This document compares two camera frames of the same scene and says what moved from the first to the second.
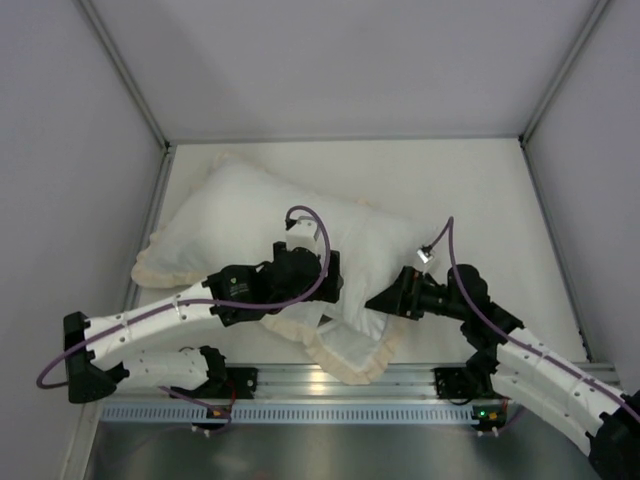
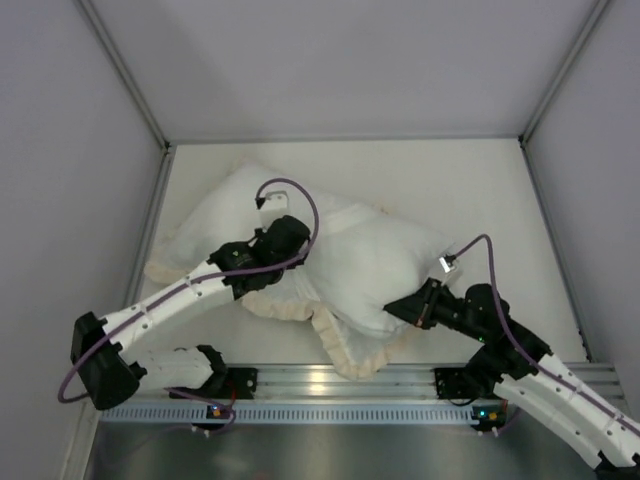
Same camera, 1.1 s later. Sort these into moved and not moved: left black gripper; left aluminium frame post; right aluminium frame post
Moved: left black gripper
Not moved: right aluminium frame post; left aluminium frame post
